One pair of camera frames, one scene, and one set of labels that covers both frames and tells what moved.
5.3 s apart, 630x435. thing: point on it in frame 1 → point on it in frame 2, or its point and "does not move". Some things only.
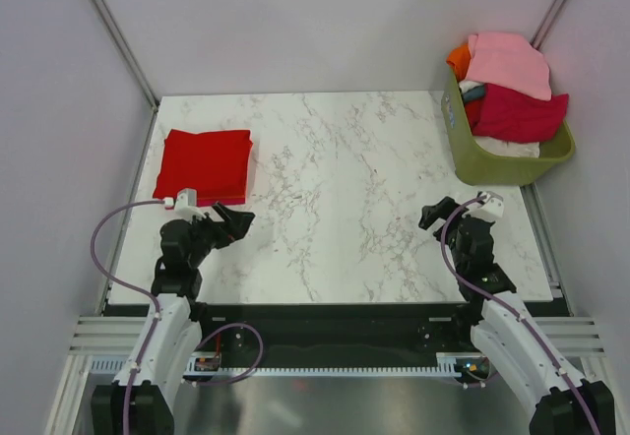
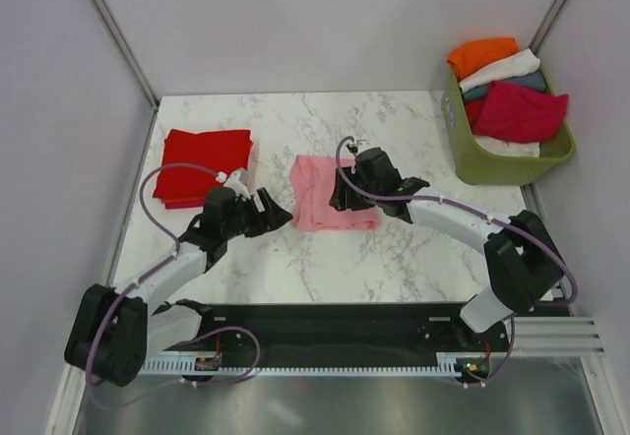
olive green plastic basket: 476,167 does not move
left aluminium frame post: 115,33 does not move
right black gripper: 442,210 → 337,200
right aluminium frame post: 556,5 does not move
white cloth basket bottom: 509,148 does not move
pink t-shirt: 511,62 → 311,184
